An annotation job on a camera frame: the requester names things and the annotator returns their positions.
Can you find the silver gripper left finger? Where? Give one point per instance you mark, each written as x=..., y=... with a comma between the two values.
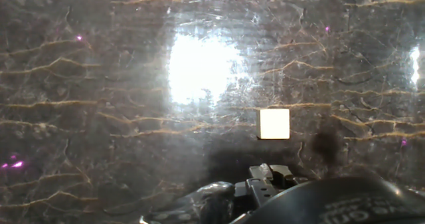
x=260, y=184

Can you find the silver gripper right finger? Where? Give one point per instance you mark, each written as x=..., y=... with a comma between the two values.
x=282, y=175

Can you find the clear plastic wrapped bundle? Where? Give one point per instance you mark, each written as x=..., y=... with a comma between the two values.
x=212, y=200

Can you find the small light wooden block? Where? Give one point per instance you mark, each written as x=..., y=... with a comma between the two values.
x=274, y=124

